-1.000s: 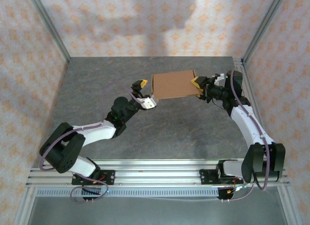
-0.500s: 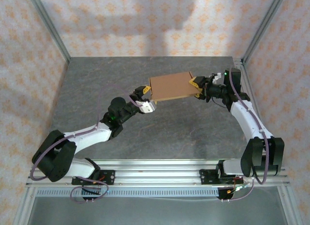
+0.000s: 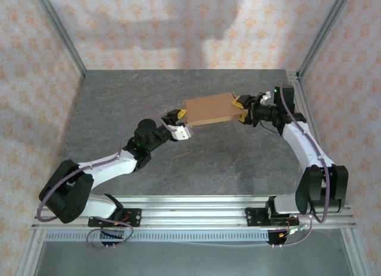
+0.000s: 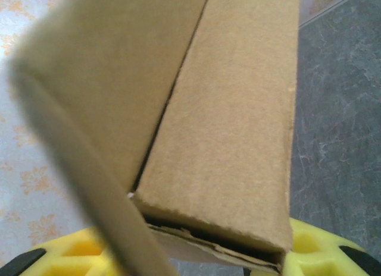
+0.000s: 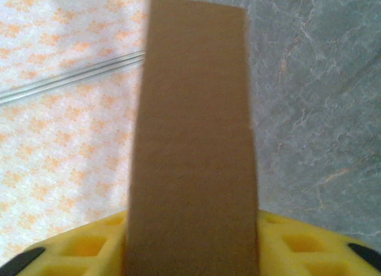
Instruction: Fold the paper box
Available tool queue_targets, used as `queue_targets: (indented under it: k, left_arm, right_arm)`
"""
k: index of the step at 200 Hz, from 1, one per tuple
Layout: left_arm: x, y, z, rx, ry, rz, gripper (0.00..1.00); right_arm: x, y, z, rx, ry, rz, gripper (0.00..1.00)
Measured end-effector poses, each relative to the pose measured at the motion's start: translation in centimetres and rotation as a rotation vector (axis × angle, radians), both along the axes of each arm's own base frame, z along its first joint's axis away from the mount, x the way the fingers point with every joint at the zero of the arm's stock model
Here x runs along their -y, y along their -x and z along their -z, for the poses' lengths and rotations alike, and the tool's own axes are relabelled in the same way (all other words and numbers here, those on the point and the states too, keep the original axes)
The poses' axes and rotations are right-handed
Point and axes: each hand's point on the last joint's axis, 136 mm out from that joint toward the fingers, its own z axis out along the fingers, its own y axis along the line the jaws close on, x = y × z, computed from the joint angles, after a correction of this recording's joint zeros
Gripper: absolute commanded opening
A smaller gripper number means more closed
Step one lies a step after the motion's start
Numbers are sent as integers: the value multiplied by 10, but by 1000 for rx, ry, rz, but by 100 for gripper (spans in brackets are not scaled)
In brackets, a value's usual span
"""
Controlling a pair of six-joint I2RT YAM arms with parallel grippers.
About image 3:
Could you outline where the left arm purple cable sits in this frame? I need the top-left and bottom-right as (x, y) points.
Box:
(36, 104), (179, 250)

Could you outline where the slotted grey cable duct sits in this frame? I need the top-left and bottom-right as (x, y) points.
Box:
(44, 230), (270, 242)

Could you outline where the small wired circuit board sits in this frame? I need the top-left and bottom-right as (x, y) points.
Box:
(278, 224), (309, 239)

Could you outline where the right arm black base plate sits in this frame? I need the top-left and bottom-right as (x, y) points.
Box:
(245, 207), (300, 228)

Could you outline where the wide aluminium mounting rail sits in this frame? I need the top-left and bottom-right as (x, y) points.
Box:
(31, 195), (357, 230)

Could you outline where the aluminium frame leg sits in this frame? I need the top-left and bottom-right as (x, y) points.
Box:
(339, 228), (371, 276)
(17, 228), (47, 276)

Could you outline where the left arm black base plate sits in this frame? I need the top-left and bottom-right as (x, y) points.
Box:
(88, 208), (142, 228)

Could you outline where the aluminium side rail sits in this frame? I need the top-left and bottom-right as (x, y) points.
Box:
(286, 70), (340, 206)

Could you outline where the brown cardboard box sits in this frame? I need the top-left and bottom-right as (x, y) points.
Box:
(183, 92), (243, 128)

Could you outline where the slanted aluminium frame post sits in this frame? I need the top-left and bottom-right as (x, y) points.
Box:
(296, 0), (355, 80)
(32, 0), (88, 78)

